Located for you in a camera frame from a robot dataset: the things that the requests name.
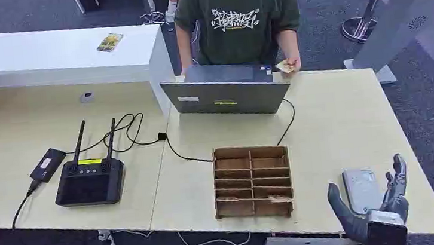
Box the small grey round object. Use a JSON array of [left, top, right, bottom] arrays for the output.
[[79, 91, 96, 104]]

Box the black power adapter brick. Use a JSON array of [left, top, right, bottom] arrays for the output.
[[27, 146, 70, 185]]

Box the grey laptop with yellow sticker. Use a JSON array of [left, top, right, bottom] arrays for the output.
[[158, 56, 294, 125]]

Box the black laptop cable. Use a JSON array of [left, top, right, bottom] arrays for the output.
[[272, 98, 299, 147]]

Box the chrome stand with round base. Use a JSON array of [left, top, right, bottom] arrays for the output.
[[338, 0, 407, 45]]

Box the white counter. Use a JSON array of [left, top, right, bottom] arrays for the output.
[[0, 14, 179, 132]]

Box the pale card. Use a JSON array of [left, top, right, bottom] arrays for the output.
[[274, 59, 296, 75]]

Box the worn card in wooden box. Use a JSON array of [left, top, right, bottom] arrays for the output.
[[267, 192, 294, 205]]

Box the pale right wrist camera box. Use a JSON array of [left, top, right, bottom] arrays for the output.
[[363, 206, 409, 245]]

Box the grey card reader device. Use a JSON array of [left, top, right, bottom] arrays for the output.
[[341, 165, 387, 218]]

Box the wooden card box with slots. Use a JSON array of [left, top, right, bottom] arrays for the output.
[[209, 141, 297, 224]]

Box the person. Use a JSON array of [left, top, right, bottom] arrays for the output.
[[139, 0, 187, 27], [172, 0, 307, 88]]

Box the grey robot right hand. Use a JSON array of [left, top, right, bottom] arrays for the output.
[[323, 153, 414, 245]]

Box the black adapter cable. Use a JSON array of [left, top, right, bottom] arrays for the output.
[[7, 179, 48, 232]]

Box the yellow printed card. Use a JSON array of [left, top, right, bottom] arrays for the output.
[[94, 31, 126, 54]]

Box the black router with two antennas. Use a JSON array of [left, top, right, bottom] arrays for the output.
[[47, 116, 129, 210]]

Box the black looped cable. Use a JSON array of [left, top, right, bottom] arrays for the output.
[[61, 106, 214, 177]]

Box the white kiosk panel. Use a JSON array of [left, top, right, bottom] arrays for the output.
[[337, 0, 434, 88]]

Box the person's left hand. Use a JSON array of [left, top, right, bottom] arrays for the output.
[[281, 54, 304, 78]]

